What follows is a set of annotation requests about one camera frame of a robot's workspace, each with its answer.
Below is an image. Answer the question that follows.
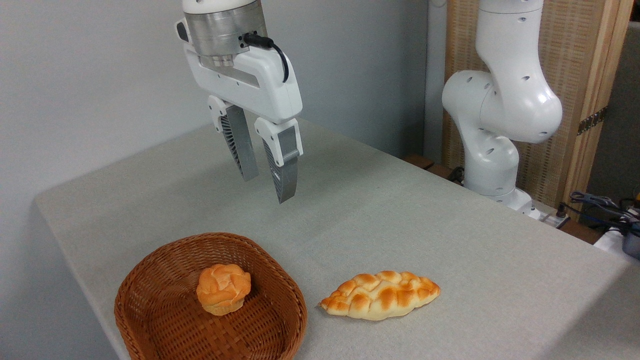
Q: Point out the round golden bread bun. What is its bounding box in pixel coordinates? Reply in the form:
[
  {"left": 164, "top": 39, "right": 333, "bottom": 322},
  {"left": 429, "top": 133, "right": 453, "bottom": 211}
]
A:
[{"left": 196, "top": 264, "right": 252, "bottom": 317}]

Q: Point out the black and blue cable bundle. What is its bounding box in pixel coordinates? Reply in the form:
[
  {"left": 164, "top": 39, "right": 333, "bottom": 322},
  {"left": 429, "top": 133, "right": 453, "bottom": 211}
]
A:
[{"left": 557, "top": 191, "right": 640, "bottom": 236}]

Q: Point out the long braided bread loaf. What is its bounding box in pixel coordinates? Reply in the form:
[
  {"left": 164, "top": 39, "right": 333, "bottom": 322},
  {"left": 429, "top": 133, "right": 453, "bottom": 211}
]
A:
[{"left": 319, "top": 270, "right": 442, "bottom": 322}]

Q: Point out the grey tablecloth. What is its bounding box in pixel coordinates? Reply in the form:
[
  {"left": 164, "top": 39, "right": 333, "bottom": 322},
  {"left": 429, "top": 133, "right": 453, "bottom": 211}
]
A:
[{"left": 34, "top": 117, "right": 640, "bottom": 360}]

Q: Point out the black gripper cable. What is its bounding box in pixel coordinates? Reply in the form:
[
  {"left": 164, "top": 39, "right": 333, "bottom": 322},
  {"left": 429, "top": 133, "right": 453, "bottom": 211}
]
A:
[{"left": 243, "top": 33, "right": 290, "bottom": 84}]

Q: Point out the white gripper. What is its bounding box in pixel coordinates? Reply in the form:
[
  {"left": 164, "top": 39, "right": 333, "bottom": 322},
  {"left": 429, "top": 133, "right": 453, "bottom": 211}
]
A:
[{"left": 175, "top": 20, "right": 304, "bottom": 205}]

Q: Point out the brown woven wicker basket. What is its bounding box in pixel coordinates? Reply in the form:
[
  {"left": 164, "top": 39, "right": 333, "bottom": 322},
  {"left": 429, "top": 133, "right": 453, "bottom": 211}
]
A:
[{"left": 114, "top": 232, "right": 308, "bottom": 360}]

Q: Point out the brass screen hinge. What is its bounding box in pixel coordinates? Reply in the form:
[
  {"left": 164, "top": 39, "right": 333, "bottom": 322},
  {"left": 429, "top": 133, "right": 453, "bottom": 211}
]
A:
[{"left": 577, "top": 106, "right": 609, "bottom": 136}]

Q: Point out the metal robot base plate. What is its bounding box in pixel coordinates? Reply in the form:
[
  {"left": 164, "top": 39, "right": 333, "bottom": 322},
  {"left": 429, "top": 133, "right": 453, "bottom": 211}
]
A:
[{"left": 520, "top": 197, "right": 571, "bottom": 229}]

